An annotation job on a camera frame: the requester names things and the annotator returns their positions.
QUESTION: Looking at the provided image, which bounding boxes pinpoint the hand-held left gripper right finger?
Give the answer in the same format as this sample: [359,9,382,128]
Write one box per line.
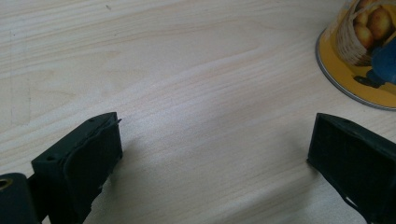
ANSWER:
[306,112,396,224]

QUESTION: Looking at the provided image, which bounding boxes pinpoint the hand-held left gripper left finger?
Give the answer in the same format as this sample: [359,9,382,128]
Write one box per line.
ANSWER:
[31,111,123,224]

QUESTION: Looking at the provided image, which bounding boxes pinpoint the orange chip can yellow lid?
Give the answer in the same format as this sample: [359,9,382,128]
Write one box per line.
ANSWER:
[315,0,396,111]

